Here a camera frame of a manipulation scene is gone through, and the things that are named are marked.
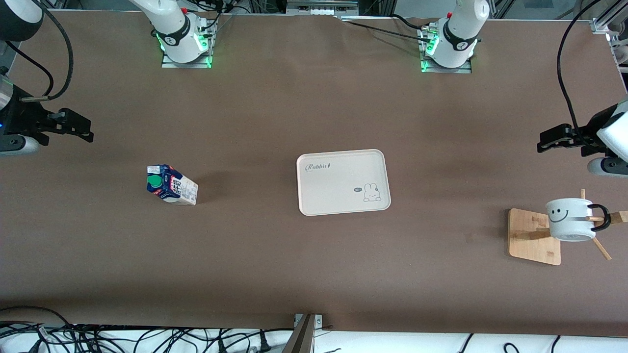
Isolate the aluminium camera mount profile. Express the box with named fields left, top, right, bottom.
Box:
left=281, top=313, right=323, bottom=353

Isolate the black cable with plug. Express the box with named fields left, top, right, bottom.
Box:
left=216, top=328, right=273, bottom=353

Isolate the white smiley mug black handle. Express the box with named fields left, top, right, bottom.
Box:
left=545, top=198, right=612, bottom=243

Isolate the black cable on table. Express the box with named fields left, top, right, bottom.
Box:
left=342, top=14, right=433, bottom=44

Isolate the blue white milk carton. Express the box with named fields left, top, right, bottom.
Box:
left=146, top=164, right=199, bottom=206

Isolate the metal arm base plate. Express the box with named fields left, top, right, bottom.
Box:
left=160, top=29, right=213, bottom=69
left=420, top=29, right=473, bottom=75

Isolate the grey power strip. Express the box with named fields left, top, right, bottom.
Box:
left=287, top=0, right=360, bottom=16

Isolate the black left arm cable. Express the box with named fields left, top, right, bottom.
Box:
left=556, top=0, right=605, bottom=144

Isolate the cream tray with rabbit print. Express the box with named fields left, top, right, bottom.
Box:
left=296, top=149, right=392, bottom=217

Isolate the wooden cup hanging rack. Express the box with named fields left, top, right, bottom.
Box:
left=508, top=189, right=628, bottom=266

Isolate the aluminium frame profile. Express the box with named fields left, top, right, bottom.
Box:
left=591, top=18, right=628, bottom=94

